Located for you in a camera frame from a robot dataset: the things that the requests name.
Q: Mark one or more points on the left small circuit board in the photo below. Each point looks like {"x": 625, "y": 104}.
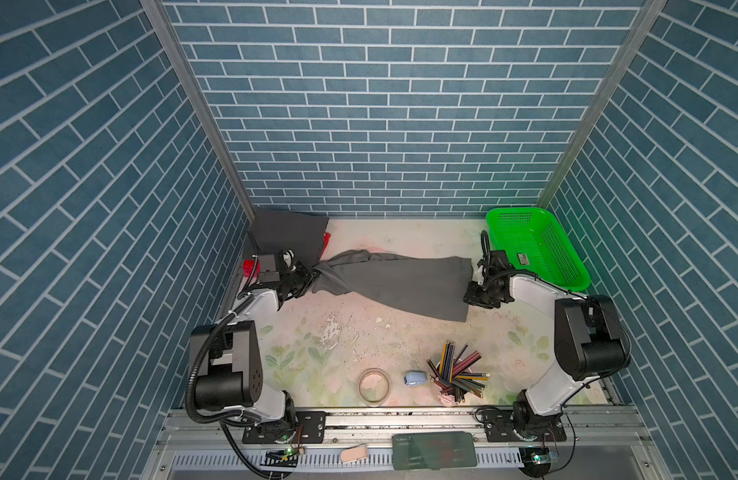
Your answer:
{"x": 287, "y": 458}

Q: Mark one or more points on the bundle of coloured pencils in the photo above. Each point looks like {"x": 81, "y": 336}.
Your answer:
{"x": 454, "y": 375}

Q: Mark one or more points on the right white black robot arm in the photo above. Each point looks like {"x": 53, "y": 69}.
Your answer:
{"x": 589, "y": 341}

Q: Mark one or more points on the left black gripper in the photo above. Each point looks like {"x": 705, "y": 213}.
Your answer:
{"x": 306, "y": 276}

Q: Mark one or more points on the right small circuit board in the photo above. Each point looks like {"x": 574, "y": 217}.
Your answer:
{"x": 535, "y": 462}

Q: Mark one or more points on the folded dark grey t shirt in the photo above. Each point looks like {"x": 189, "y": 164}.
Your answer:
{"x": 274, "y": 231}

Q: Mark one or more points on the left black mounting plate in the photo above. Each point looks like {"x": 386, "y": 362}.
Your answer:
{"x": 303, "y": 427}

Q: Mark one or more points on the roll of clear tape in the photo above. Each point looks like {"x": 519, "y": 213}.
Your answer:
{"x": 373, "y": 387}

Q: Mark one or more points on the small circuit board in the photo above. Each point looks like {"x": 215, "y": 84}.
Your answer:
{"x": 287, "y": 458}
{"x": 535, "y": 462}

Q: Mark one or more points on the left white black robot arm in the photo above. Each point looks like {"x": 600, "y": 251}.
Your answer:
{"x": 225, "y": 382}

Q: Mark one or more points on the green plastic basket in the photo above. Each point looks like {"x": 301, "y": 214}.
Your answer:
{"x": 534, "y": 240}

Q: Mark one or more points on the black mounting plate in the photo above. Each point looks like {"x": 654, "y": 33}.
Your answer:
{"x": 502, "y": 425}
{"x": 303, "y": 427}

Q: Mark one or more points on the small blue pencil sharpener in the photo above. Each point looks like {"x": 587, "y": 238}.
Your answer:
{"x": 415, "y": 378}

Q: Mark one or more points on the pink eraser block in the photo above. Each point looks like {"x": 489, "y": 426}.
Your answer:
{"x": 354, "y": 454}

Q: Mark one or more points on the folded red t shirt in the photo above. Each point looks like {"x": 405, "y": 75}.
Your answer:
{"x": 250, "y": 269}

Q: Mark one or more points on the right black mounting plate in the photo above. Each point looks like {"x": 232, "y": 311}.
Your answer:
{"x": 502, "y": 425}

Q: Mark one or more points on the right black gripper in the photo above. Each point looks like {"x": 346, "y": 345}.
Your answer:
{"x": 472, "y": 298}

